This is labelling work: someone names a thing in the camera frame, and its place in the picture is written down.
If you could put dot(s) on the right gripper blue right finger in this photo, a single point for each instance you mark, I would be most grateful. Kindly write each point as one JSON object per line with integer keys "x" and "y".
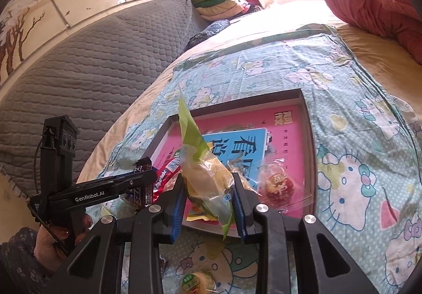
{"x": 243, "y": 203}

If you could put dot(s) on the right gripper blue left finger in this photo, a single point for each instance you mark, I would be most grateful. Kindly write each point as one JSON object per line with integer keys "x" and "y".
{"x": 176, "y": 208}

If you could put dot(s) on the tall yellow snack packet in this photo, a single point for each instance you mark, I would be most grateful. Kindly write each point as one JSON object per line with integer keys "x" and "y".
{"x": 195, "y": 213}

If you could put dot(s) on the clear bread bun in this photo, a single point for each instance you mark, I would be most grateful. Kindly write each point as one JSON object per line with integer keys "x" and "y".
{"x": 234, "y": 168}

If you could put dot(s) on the clear red pastry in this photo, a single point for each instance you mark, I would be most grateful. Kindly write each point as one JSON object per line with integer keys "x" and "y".
{"x": 279, "y": 190}

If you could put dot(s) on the red snack bar packet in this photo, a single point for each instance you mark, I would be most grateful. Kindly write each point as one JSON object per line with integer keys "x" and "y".
{"x": 166, "y": 177}

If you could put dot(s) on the green snack packet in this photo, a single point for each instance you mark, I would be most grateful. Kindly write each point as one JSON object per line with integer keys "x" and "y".
{"x": 208, "y": 182}

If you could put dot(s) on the small green label cake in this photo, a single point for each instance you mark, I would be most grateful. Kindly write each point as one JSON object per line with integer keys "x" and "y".
{"x": 198, "y": 282}

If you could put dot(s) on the person's left hand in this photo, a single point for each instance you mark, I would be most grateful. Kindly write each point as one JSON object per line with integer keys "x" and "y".
{"x": 46, "y": 250}

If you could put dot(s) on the pink and blue book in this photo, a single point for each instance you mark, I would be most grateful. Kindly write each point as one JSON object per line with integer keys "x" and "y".
{"x": 257, "y": 137}

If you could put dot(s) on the Hello Kitty patterned blanket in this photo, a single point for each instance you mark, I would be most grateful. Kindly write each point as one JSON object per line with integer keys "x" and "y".
{"x": 368, "y": 143}

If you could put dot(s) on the grey quilted headboard cover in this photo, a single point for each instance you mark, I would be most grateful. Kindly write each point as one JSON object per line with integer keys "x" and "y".
{"x": 92, "y": 77}

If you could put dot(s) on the dark floral pillow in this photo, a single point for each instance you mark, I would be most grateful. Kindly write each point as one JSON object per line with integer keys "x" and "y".
{"x": 210, "y": 31}

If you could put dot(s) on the beige bed sheet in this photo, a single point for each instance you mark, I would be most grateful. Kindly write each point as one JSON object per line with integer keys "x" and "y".
{"x": 390, "y": 64}

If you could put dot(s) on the stack of folded blankets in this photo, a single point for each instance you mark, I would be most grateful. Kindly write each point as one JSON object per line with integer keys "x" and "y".
{"x": 216, "y": 10}

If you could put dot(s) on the red quilted duvet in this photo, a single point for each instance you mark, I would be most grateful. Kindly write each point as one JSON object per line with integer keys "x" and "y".
{"x": 396, "y": 19}

